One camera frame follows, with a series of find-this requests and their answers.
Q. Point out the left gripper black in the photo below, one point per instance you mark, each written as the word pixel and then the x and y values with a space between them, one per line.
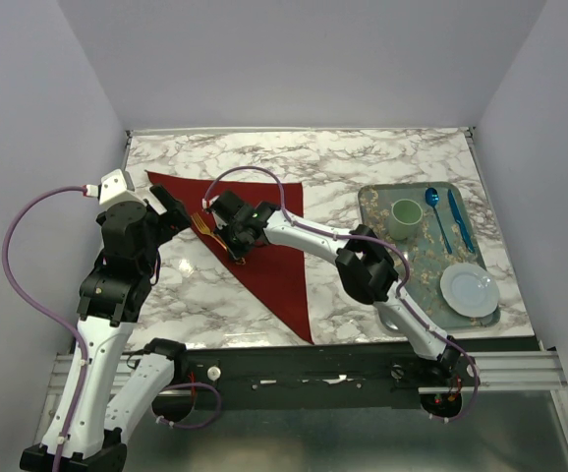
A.
pixel 175 219

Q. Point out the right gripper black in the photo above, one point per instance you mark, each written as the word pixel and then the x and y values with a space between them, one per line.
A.
pixel 236 254

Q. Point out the gold fork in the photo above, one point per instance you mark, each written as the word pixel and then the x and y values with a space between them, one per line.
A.
pixel 205 230

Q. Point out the dark red cloth napkin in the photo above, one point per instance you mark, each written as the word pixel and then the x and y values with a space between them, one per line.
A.
pixel 274 274

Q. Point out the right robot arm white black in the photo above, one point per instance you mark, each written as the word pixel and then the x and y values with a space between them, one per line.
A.
pixel 366 269

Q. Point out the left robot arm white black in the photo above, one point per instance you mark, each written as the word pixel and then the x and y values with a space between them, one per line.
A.
pixel 92 426

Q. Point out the light green cup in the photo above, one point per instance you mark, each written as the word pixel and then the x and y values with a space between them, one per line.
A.
pixel 404 219

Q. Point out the blue metallic spoon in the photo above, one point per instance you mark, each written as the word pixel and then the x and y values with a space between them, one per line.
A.
pixel 432 200

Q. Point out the floral teal serving tray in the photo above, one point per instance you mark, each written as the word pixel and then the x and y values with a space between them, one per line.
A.
pixel 425 251

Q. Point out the blue metallic knife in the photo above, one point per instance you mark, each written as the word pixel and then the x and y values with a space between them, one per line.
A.
pixel 459 220

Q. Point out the pale blue small plate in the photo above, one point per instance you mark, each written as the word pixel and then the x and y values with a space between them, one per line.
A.
pixel 469 290

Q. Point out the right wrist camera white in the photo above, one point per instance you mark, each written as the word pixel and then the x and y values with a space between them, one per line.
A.
pixel 206 205

